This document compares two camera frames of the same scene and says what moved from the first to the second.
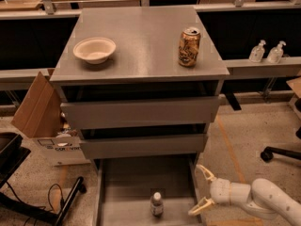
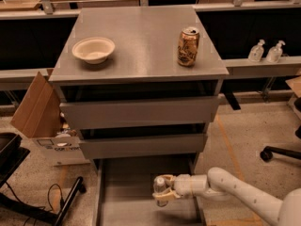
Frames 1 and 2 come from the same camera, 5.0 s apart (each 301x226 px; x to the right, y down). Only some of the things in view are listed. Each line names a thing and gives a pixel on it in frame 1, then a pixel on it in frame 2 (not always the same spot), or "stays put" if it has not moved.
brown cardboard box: [40, 116] stays put
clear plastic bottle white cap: [157, 204] → [159, 187]
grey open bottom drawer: [125, 187] stays put
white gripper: [220, 188] → [182, 185]
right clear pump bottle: [275, 55] stays put
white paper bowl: [95, 50] stays put
